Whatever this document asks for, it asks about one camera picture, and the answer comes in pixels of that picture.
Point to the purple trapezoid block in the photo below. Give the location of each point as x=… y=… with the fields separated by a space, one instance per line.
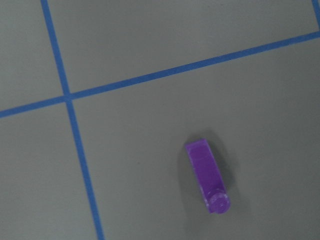
x=208 y=176

